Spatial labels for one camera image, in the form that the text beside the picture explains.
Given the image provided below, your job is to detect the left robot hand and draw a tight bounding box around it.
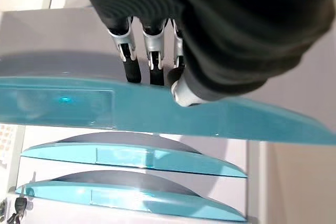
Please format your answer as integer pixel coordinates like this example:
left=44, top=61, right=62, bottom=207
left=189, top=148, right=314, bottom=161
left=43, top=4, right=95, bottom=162
left=72, top=0, right=336, bottom=107

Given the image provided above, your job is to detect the white medical cart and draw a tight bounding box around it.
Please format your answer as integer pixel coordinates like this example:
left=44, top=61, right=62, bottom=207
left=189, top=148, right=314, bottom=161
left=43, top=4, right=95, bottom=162
left=0, top=0, right=268, bottom=224

